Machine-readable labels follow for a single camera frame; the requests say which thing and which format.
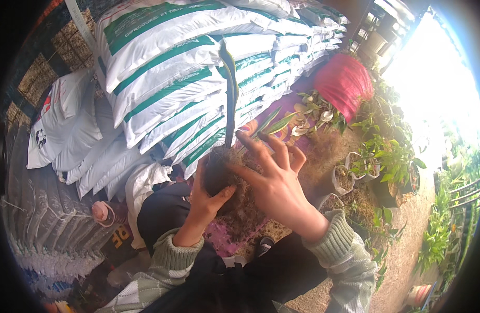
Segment person's right hand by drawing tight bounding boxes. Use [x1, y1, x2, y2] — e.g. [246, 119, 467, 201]
[226, 131, 331, 243]

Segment person's left hand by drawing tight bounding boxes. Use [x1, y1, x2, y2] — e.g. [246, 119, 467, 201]
[173, 154, 237, 247]

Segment snake plant with root ball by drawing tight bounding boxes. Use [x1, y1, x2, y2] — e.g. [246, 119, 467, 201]
[202, 38, 242, 214]

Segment white grow bag with soil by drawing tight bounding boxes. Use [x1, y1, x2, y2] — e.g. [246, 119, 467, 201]
[317, 193, 345, 215]

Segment pile of brown coconut fibre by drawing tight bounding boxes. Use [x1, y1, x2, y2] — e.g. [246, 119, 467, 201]
[217, 127, 381, 251]

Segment white plastic bag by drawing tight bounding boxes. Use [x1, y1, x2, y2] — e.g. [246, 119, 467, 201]
[124, 162, 173, 251]

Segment white grow bag with plant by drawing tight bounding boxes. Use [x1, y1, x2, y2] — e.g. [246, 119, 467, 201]
[331, 164, 356, 196]
[345, 151, 381, 181]

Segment loose snake plant leaves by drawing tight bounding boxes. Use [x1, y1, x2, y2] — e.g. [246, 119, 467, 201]
[251, 105, 300, 138]

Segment black bag orange print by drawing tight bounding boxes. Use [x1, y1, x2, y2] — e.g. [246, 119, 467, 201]
[100, 224, 136, 268]

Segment heap of uprooted plants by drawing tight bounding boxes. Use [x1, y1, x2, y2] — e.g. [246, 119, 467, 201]
[290, 90, 348, 137]

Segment pink capped bottle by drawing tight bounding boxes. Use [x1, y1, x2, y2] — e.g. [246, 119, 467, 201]
[91, 201, 116, 228]

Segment black pot with green plant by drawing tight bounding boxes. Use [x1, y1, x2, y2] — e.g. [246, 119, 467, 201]
[370, 135, 427, 209]

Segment red woven sack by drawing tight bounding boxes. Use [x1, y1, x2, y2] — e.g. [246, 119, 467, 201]
[313, 53, 374, 124]

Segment stack of white green-striped sacks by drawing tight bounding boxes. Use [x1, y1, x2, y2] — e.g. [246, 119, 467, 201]
[93, 0, 351, 180]

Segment stack of grey woven sacks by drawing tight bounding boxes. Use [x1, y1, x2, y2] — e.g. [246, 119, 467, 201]
[1, 124, 121, 300]

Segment pile of plain white sacks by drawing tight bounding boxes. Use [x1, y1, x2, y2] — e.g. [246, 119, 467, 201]
[27, 68, 162, 201]

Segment row of green garden plants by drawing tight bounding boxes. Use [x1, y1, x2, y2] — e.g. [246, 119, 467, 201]
[415, 135, 480, 286]

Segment orange plant pot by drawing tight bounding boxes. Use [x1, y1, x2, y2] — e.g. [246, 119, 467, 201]
[405, 283, 433, 308]

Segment metal railing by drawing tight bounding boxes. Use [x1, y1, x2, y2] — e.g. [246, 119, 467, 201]
[448, 175, 480, 210]

